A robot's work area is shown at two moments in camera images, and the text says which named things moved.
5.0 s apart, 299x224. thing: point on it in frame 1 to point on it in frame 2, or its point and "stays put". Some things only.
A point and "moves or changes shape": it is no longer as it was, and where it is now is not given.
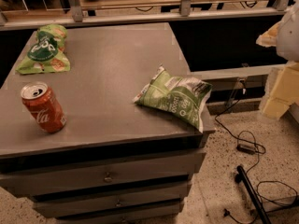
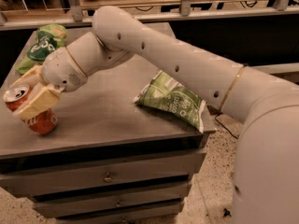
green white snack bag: [181, 96] stays put
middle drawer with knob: [112, 203] stays put
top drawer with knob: [33, 182] stays put
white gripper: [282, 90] to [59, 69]
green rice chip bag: [48, 53] stays put
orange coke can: [43, 106] moves or changes shape
